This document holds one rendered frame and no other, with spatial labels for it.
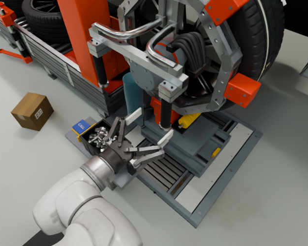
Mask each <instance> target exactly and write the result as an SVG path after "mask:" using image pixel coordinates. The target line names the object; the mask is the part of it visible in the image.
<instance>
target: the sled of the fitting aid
mask: <svg viewBox="0 0 308 246"><path fill-rule="evenodd" d="M141 135H142V136H144V137H145V138H146V139H148V140H149V141H150V142H152V143H153V144H154V145H157V143H158V142H159V141H160V140H161V139H162V137H160V136H159V135H157V134H156V133H155V132H153V131H152V130H150V129H149V128H148V127H146V126H145V125H144V126H143V127H142V128H141ZM230 138H231V135H230V134H228V133H226V132H225V131H223V130H221V129H220V128H218V130H217V131H216V132H215V134H214V135H213V136H212V137H211V138H210V139H209V141H208V142H207V143H206V144H205V145H204V146H203V147H202V148H201V150H200V151H199V152H198V153H197V154H196V155H195V156H194V157H193V158H192V159H191V158H189V157H188V156H187V155H185V154H184V153H182V152H181V151H180V150H178V149H177V148H175V147H174V146H173V145H171V144H170V143H168V145H167V146H166V147H165V148H164V149H163V150H164V151H165V153H166V154H168V155H169V156H170V157H172V158H173V159H174V160H176V161H177V162H178V163H180V164H181V165H182V166H184V167H185V168H186V169H188V170H189V171H190V172H192V173H193V174H194V175H196V176H197V177H198V178H200V177H201V176H202V174H203V173H204V172H205V171H206V169H207V168H208V167H209V166H210V164H211V163H212V162H213V161H214V159H215V158H216V157H217V156H218V155H219V154H220V152H221V151H222V150H223V149H224V147H225V146H226V145H227V144H228V142H229V141H230Z"/></svg>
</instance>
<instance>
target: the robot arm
mask: <svg viewBox="0 0 308 246"><path fill-rule="evenodd" d="M141 114H142V108H141V107H140V108H139V109H137V110H136V111H135V112H133V113H132V114H131V113H130V114H129V115H127V116H126V117H121V118H119V117H116V119H115V121H114V123H113V125H112V127H111V129H110V131H109V133H108V135H107V136H106V137H105V138H104V142H105V145H109V147H107V148H106V149H105V150H104V151H102V152H101V153H100V154H99V156H97V155H94V156H93V157H91V158H90V159H89V160H88V161H87V162H85V163H84V164H83V165H81V167H79V168H78V169H77V170H75V171H73V172H71V173H69V174H67V175H66V176H64V177H63V178H61V179H60V180H59V181H58V182H57V183H56V184H55V185H53V186H52V187H51V188H50V189H49V190H48V191H47V192H46V193H45V194H44V195H43V196H42V197H41V198H40V199H39V201H38V202H37V203H36V205H35V206H34V208H33V210H32V214H33V218H34V221H35V222H36V224H37V225H38V227H39V228H40V229H41V230H42V231H43V232H44V233H45V234H46V235H54V234H57V233H60V232H63V231H64V230H66V233H65V236H64V238H63V239H61V240H60V241H59V242H58V243H56V244H54V245H52V246H143V242H142V239H141V237H140V235H139V233H138V231H137V230H136V228H135V227H134V226H133V224H132V223H131V222H130V221H129V219H128V218H127V217H126V216H125V215H124V214H123V213H122V212H121V211H120V210H119V209H118V208H116V207H115V206H114V205H113V204H111V203H109V202H108V201H107V200H105V199H104V198H103V197H102V195H101V194H100V193H101V192H102V191H103V190H104V189H105V188H106V187H107V186H108V185H109V184H110V183H111V182H112V181H113V180H114V179H115V174H117V173H118V172H119V171H120V170H121V169H122V168H124V166H125V165H126V164H128V163H131V164H132V165H133V168H134V169H138V168H139V167H140V166H142V165H144V164H147V163H150V162H153V161H156V160H158V159H161V158H164V156H165V151H164V150H163V149H164V148H165V147H166V146H167V145H168V143H169V139H170V138H171V137H172V136H173V132H174V130H173V129H171V130H170V131H169V132H168V133H167V134H166V135H165V136H164V137H163V138H162V139H161V140H160V141H159V142H158V143H157V145H156V146H148V147H140V148H138V147H133V145H132V144H130V143H128V141H126V140H124V134H125V126H126V125H129V124H130V123H132V122H133V121H134V120H135V119H136V118H138V117H139V116H140V115H141ZM119 125H120V131H119V136H118V141H116V142H112V140H113V138H114V136H115V134H116V132H117V129H118V127H119ZM134 152H135V153H134ZM147 154H149V155H147ZM139 155H147V156H144V157H142V158H139V159H135V160H133V157H138V156H139Z"/></svg>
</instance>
